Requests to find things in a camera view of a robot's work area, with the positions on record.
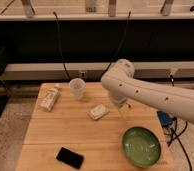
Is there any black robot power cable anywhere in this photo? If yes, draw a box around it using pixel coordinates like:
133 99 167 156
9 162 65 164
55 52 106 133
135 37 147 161
163 118 193 171

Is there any left black hanging cable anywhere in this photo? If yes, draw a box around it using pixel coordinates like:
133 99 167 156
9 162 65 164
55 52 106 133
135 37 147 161
52 11 72 81

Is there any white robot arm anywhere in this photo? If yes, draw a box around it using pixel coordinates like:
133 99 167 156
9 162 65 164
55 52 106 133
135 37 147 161
101 59 194 124

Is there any black smartphone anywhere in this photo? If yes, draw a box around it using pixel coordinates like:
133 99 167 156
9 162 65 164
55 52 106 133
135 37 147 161
56 147 84 169

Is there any green ceramic bowl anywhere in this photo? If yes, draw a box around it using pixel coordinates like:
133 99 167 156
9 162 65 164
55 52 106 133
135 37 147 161
121 127 161 168

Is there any black hanging cable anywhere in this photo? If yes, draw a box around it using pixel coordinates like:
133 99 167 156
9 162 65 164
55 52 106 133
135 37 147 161
95 10 132 81
52 11 72 81

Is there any right black hanging cable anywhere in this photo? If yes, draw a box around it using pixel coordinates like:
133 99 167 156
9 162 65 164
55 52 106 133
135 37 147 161
95 10 132 81

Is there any blue connector box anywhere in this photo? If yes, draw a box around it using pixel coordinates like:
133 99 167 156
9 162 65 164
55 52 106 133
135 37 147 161
157 111 173 127

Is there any clear plastic cup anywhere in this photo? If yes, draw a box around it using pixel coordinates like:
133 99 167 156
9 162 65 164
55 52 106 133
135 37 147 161
69 78 85 100

